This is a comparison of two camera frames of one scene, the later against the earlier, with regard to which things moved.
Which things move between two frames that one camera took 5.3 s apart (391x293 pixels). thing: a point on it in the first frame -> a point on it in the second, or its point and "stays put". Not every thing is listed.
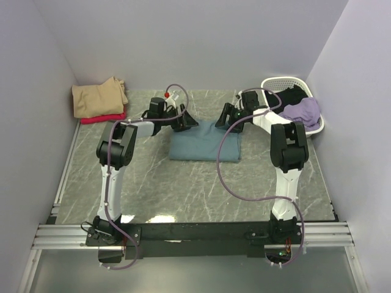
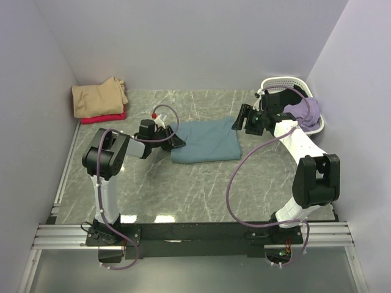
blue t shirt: (202, 142) stays put
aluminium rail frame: (48, 234) stays put
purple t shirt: (305, 111) stays put
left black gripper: (184, 122) -> (175, 142)
